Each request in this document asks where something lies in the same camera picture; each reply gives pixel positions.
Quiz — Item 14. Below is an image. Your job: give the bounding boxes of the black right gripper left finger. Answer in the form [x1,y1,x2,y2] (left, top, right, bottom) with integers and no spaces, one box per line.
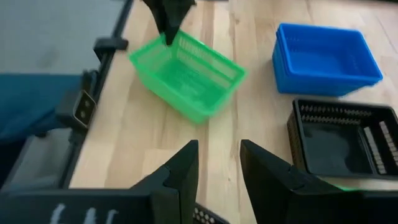
[0,139,200,224]

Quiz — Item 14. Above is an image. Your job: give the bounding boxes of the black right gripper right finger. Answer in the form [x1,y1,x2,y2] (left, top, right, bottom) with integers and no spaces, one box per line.
[239,139,398,224]

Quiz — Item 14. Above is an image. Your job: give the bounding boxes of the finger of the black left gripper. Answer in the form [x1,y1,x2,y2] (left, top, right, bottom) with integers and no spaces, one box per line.
[142,0,172,46]
[169,0,197,46]

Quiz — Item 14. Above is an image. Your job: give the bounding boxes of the green plastic basket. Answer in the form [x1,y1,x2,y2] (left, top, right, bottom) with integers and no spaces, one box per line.
[127,29,250,126]

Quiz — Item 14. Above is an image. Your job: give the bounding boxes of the grey flat panel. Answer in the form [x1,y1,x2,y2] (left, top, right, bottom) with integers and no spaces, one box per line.
[7,127,77,189]

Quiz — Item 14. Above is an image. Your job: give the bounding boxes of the blue seat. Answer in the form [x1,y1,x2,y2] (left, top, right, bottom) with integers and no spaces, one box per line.
[0,72,85,144]

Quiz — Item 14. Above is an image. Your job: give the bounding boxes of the black metal table frame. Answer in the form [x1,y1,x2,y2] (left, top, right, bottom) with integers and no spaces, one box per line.
[60,0,136,191]

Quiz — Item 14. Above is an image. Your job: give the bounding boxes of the black frame clamp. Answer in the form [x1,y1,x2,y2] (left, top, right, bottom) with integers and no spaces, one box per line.
[92,36,130,62]

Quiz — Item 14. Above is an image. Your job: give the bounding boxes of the black silver-faced camera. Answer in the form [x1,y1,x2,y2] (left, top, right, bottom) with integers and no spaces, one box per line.
[55,89,98,130]

